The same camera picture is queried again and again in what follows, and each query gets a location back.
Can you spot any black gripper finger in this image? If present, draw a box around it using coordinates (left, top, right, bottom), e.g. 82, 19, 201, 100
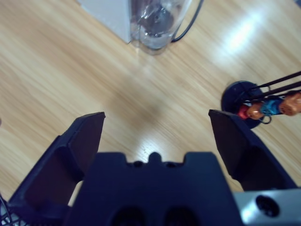
208, 109, 299, 192
8, 112, 106, 226

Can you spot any orange coffee capsule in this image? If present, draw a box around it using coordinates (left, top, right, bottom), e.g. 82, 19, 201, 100
246, 105, 265, 120
278, 90, 301, 117

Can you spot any red coffee capsule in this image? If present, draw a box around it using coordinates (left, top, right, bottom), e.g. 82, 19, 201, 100
237, 105, 250, 120

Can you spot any teal coffee capsule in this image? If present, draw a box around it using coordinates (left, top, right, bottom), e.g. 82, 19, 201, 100
262, 98, 284, 116

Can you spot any white capsule coffee machine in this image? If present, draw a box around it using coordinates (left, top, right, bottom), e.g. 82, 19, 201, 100
76, 0, 132, 44

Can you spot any black capsule holder stand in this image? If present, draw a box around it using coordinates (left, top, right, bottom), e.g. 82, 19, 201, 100
221, 70, 301, 129

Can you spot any clear water tank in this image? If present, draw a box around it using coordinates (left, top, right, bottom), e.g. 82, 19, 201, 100
128, 0, 192, 56

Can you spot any black floor cable tangle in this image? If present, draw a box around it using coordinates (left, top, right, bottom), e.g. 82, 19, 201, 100
0, 193, 26, 226

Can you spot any black machine power cord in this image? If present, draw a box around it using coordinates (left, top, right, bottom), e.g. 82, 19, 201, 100
171, 0, 205, 43

